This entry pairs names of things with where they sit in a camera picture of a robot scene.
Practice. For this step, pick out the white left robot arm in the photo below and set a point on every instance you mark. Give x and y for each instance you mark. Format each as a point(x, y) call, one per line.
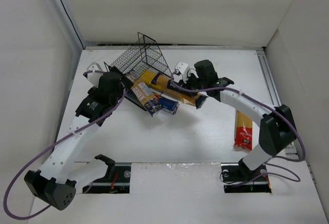
point(56, 182)

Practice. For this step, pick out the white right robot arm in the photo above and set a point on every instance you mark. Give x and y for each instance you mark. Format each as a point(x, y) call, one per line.
point(276, 124)

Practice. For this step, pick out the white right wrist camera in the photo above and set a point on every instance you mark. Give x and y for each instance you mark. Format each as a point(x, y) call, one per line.
point(183, 69)

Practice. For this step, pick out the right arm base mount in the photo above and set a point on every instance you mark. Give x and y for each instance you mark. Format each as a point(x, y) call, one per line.
point(239, 179)

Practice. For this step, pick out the blue Barilla spaghetti box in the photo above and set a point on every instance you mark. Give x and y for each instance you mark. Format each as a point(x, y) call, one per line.
point(169, 105)

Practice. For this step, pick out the aluminium rail on right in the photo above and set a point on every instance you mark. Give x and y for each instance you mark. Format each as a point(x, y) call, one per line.
point(290, 151)

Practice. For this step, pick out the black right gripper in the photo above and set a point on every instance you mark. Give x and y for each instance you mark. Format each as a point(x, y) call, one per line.
point(190, 82)

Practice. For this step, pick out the blue star spaghetti bag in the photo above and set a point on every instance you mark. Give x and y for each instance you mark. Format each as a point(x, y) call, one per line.
point(146, 97)

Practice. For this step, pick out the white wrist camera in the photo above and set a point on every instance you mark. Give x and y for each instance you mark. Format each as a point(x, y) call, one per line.
point(183, 69)
point(93, 74)

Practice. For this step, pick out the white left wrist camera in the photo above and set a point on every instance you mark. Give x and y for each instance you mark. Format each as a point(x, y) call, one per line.
point(93, 74)

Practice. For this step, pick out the red spaghetti bag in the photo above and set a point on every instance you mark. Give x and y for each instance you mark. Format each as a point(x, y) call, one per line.
point(243, 131)

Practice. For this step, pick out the black wire shelf rack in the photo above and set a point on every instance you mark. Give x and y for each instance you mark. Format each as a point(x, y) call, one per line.
point(144, 57)

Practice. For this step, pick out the yellow spaghetti bag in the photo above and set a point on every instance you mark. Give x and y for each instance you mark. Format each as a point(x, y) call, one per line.
point(162, 84)

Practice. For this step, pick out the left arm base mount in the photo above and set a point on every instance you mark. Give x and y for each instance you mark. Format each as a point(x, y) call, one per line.
point(116, 179)

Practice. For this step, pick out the dark blue Lasicilia spaghetti bag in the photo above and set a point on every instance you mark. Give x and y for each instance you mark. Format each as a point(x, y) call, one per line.
point(200, 99)

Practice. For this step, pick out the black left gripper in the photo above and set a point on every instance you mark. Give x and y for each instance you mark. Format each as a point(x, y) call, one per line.
point(113, 70)

